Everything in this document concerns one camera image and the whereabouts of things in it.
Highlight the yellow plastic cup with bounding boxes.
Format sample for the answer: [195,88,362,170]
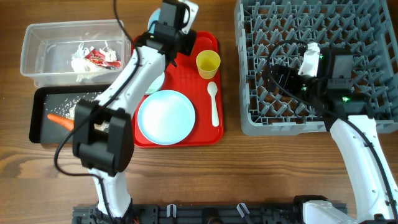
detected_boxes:
[196,50,221,80]

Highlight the light green bowl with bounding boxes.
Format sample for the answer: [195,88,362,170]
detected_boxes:
[145,73,165,95]

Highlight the white red wrapper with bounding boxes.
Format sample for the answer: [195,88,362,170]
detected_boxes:
[71,41,122,72]

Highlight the white rice pile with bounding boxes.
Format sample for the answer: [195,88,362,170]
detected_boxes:
[51,95,110,131]

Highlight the orange carrot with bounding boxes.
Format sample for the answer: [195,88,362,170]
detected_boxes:
[47,114,74,131]

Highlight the light blue bowl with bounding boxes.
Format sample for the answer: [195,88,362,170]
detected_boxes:
[147,8,161,33]

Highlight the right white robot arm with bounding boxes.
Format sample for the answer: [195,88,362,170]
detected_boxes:
[262,43,397,223]

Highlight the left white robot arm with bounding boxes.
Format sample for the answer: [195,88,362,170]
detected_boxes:
[72,1,199,223]

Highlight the grey dishwasher rack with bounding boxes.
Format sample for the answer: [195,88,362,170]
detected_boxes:
[234,0,397,136]

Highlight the white plastic spoon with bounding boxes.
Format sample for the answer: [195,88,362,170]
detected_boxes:
[207,82,220,127]

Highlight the red plastic tray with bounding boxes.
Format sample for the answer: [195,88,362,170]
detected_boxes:
[129,30,225,148]

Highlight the large light blue plate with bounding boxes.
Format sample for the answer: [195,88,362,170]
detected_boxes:
[137,90,196,146]

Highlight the clear plastic bin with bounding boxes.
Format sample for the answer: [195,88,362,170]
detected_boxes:
[21,19,131,88]

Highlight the black tray bin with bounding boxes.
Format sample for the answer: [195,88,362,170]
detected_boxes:
[29,85,108,144]

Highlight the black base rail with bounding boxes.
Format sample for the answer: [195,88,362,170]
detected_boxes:
[71,202,349,224]

